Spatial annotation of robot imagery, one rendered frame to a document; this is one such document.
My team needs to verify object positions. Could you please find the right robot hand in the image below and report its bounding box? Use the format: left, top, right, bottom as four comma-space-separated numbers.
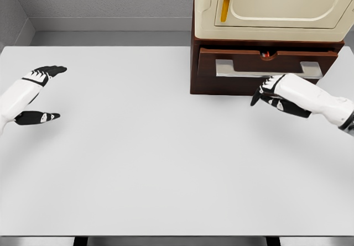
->
250, 73, 339, 122

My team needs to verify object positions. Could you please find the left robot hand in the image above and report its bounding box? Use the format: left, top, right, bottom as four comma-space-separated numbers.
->
0, 65, 68, 137

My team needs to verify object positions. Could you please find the dark brown drawer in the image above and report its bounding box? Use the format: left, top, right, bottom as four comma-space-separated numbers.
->
197, 46, 341, 84

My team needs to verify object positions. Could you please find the dark brown cabinet base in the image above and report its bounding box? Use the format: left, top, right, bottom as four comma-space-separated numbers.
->
190, 15, 346, 96

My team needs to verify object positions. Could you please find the cream cabinet door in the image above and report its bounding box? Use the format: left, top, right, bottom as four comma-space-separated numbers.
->
214, 0, 354, 30

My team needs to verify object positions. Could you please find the cream cabinet body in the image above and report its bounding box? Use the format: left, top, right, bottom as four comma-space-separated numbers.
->
193, 0, 354, 41

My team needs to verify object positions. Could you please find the silver drawer handle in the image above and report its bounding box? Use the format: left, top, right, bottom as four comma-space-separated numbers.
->
215, 59, 324, 79

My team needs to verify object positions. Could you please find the yellow door handle strip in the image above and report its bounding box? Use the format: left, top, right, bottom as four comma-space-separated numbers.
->
220, 0, 235, 23

